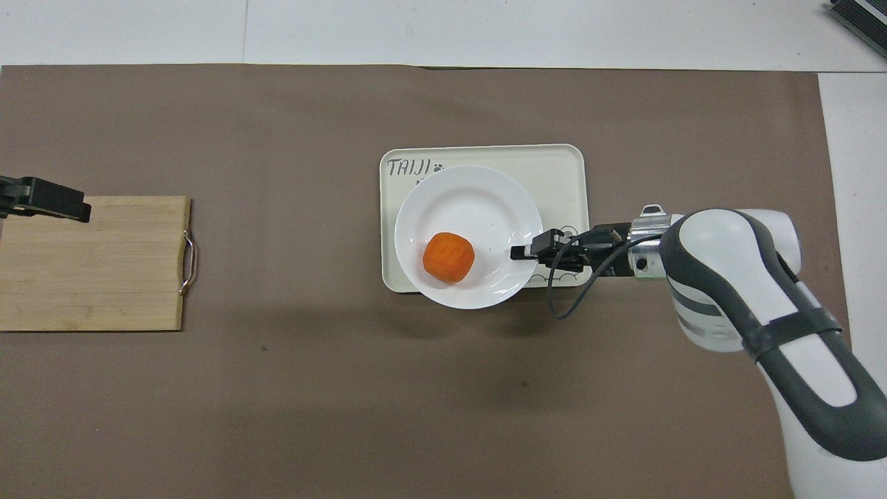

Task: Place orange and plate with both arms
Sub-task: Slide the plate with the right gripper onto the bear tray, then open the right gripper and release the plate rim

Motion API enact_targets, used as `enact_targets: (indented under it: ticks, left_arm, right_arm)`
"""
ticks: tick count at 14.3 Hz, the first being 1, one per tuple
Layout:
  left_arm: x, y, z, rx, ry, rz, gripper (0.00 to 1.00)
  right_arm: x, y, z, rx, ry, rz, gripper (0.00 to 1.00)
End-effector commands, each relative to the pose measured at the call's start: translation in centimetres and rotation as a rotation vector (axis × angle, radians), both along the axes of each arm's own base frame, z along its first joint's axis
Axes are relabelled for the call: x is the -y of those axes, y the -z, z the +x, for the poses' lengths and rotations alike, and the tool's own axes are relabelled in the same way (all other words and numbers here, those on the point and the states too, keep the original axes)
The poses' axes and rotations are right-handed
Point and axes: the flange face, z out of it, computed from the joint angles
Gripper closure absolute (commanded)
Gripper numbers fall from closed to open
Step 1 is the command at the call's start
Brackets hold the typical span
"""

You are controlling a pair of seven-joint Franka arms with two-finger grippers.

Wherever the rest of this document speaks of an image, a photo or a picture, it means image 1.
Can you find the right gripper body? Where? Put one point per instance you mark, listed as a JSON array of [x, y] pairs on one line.
[[612, 258]]

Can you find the cream rectangular tray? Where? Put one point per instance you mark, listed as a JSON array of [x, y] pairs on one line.
[[554, 173]]

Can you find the black stand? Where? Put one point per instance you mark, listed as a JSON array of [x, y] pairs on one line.
[[863, 17]]

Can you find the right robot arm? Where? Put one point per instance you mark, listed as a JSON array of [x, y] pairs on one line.
[[721, 256]]

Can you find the white round plate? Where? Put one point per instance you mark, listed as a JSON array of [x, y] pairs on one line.
[[478, 201]]

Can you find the wooden cutting board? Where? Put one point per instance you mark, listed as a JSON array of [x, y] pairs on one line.
[[90, 270]]

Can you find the orange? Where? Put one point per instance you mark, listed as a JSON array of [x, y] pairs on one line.
[[448, 257]]

